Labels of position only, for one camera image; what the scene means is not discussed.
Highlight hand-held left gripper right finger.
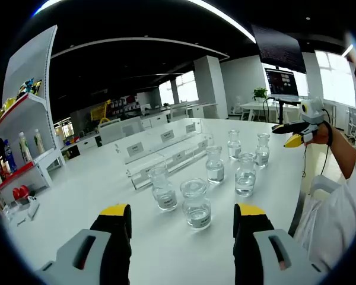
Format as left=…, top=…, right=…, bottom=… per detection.
left=233, top=202, right=329, bottom=285

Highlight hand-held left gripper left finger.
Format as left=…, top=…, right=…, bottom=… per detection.
left=35, top=203, right=134, bottom=285

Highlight clear chemical reagent bottle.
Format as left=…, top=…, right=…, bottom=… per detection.
left=227, top=129, right=243, bottom=160
left=234, top=152, right=258, bottom=197
left=205, top=145, right=225, bottom=185
left=148, top=165, right=179, bottom=212
left=254, top=132, right=271, bottom=167
left=179, top=178, right=212, bottom=231

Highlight clear acrylic reagent rack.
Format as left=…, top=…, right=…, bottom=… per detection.
left=115, top=121, right=215, bottom=191

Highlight white green drink bottle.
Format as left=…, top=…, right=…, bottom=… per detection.
left=34, top=128, right=46, bottom=155
left=18, top=132, right=33, bottom=163

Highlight blue drink bottle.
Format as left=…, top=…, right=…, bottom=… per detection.
left=3, top=139, right=18, bottom=173

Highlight person's right hand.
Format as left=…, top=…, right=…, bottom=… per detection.
left=304, top=123, right=333, bottom=147

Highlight black monitor stand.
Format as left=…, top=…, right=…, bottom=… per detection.
left=262, top=97, right=302, bottom=125

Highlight white background desk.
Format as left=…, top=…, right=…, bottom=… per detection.
left=239, top=102, right=303, bottom=122

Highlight computer monitor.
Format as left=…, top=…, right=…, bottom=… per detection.
left=264, top=67, right=300, bottom=100

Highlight white office chair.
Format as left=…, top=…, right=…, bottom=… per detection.
left=347, top=108, right=356, bottom=146

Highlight potted green plant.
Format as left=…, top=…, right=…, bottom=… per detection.
left=252, top=87, right=268, bottom=103

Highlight person in white shirt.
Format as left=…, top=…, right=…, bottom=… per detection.
left=293, top=148, right=356, bottom=270

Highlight small white device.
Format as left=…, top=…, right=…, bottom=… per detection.
left=26, top=195, right=41, bottom=220

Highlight large dark hanging screen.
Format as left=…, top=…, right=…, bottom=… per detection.
left=250, top=23, right=307, bottom=74

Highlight red round items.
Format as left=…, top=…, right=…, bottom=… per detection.
left=12, top=185, right=30, bottom=201

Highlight white low cabinets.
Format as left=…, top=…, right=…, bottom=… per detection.
left=63, top=133, right=103, bottom=155

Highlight long ceiling light strip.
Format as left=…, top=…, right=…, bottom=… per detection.
left=189, top=0, right=258, bottom=42

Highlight white partition panel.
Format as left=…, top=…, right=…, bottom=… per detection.
left=98, top=116, right=145, bottom=145

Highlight yellow cart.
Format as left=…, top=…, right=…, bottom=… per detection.
left=90, top=100, right=112, bottom=124

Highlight row of snack packets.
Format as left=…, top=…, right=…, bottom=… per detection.
left=0, top=77, right=44, bottom=125

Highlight white store shelf unit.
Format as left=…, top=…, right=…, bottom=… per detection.
left=0, top=25, right=66, bottom=206

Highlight black wrist strap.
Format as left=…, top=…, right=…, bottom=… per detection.
left=322, top=121, right=335, bottom=147

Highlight wall display of boxes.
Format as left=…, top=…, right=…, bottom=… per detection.
left=111, top=96, right=137, bottom=115

